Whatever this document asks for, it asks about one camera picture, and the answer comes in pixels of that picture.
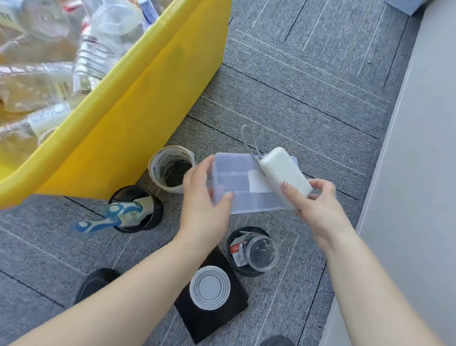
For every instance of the person's right hand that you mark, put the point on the person's right hand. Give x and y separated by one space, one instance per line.
321 214

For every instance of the person's left hand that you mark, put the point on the person's left hand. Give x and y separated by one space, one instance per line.
202 217

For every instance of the clear tape roll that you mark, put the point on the clear tape roll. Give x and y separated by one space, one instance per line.
157 183
168 191

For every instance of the red white eraser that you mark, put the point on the red white eraser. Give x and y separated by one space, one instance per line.
235 249

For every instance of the black mesh pen holder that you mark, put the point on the black mesh pen holder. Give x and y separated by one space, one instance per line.
232 261
155 216

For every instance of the clear compartment box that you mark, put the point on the clear compartment box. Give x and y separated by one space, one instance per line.
231 179

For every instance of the white power bank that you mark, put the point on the white power bank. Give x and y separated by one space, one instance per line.
281 170

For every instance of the small clear round jar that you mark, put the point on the small clear round jar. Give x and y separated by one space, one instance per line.
260 252

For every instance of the white paper tape roll cup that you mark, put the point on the white paper tape roll cup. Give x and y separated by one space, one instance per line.
153 166

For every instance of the blue white toothbrush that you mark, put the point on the blue white toothbrush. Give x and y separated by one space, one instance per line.
86 226
125 210

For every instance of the black notebook white circle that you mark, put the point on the black notebook white circle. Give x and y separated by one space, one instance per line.
211 321

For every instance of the yellow plastic bin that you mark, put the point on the yellow plastic bin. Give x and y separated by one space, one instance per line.
137 107

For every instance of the cluster of discarded bottles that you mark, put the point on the cluster of discarded bottles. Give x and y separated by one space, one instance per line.
63 37

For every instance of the person's right forearm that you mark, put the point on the person's right forearm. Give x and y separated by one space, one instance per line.
391 321

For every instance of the person's left forearm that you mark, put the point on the person's left forearm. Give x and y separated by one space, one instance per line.
114 309

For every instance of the person's left black shoe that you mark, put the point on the person's left black shoe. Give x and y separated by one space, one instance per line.
94 283

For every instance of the blue green flat box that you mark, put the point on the blue green flat box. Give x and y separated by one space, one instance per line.
407 2

